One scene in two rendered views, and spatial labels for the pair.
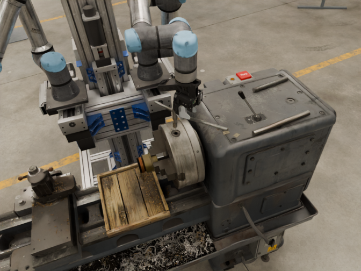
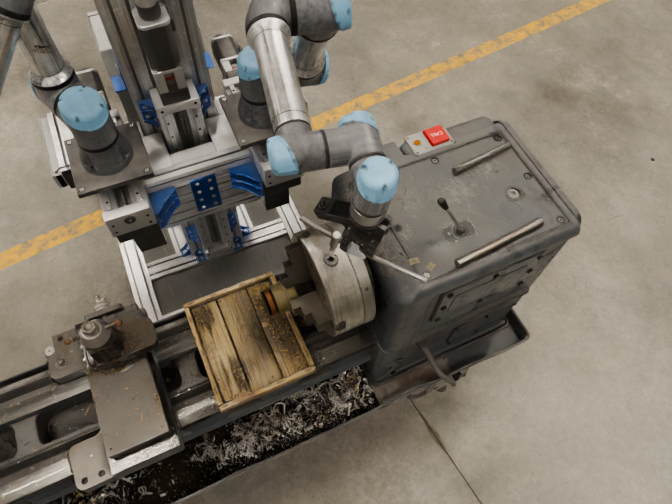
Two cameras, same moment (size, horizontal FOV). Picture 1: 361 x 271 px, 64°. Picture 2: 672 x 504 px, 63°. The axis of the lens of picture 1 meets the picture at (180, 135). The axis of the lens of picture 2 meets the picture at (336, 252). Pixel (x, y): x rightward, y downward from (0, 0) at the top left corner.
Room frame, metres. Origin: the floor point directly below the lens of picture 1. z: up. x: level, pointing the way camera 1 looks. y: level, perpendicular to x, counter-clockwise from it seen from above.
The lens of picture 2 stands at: (0.24, 0.16, 2.49)
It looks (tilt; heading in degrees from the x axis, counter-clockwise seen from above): 61 degrees down; 347
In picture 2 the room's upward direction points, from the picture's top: 5 degrees clockwise
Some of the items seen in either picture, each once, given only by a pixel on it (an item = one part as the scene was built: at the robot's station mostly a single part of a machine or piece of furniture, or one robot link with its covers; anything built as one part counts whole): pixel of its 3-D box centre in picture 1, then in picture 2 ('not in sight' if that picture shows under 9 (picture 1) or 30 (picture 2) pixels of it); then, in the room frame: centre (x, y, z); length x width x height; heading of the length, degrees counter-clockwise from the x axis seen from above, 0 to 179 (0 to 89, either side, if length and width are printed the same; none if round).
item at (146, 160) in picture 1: (147, 163); (280, 298); (0.89, 0.16, 1.08); 0.09 x 0.09 x 0.09; 16
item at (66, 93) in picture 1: (63, 86); (102, 145); (1.39, 0.63, 1.21); 0.15 x 0.15 x 0.10
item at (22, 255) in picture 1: (45, 220); (110, 391); (0.75, 0.68, 0.90); 0.47 x 0.30 x 0.06; 16
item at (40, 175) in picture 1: (35, 173); (93, 332); (0.84, 0.65, 1.13); 0.08 x 0.08 x 0.03
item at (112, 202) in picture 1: (131, 194); (248, 338); (0.86, 0.27, 0.89); 0.36 x 0.30 x 0.04; 16
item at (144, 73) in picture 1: (149, 66); (260, 100); (1.52, 0.15, 1.21); 0.15 x 0.15 x 0.10
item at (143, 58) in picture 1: (147, 48); (259, 71); (1.52, 0.14, 1.33); 0.13 x 0.12 x 0.14; 94
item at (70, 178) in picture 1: (53, 190); (120, 346); (0.84, 0.62, 0.99); 0.20 x 0.10 x 0.05; 106
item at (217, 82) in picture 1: (214, 86); (386, 158); (1.22, -0.19, 1.24); 0.09 x 0.08 x 0.03; 106
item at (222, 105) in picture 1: (251, 131); (443, 230); (1.06, -0.36, 1.06); 0.59 x 0.48 x 0.39; 106
